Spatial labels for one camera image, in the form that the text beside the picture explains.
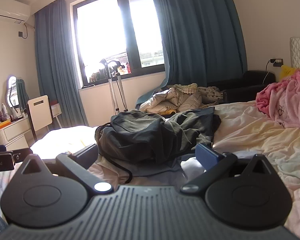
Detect black trousers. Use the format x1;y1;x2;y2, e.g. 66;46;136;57
95;107;221;183

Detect white dressing table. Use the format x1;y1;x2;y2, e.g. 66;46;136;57
0;118;31;151

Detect white bed sheet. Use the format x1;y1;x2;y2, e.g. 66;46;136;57
0;100;300;239

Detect white chair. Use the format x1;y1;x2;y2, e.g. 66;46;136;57
26;95;53;142

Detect wavy mirror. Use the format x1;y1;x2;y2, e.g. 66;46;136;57
6;75;19;108

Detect beige puffer jacket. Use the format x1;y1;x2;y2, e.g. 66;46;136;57
139;83;223;115

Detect black sofa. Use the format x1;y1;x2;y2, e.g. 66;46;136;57
207;70;276;103

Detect left teal curtain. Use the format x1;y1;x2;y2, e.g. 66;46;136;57
34;0;88;127

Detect teal curtain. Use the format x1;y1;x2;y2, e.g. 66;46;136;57
34;0;88;127
135;0;248;110

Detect pink fleece blanket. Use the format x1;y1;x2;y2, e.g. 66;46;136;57
256;70;300;128

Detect yellow plush toy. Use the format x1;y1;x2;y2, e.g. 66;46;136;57
279;65;300;81

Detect right teal curtain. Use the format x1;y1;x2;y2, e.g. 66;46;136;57
135;0;248;110

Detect white air conditioner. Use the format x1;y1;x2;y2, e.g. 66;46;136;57
0;0;31;24

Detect wall socket with charger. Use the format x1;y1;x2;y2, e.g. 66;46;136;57
263;59;283;83

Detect window with dark frame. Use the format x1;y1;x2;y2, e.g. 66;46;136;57
72;0;165;87

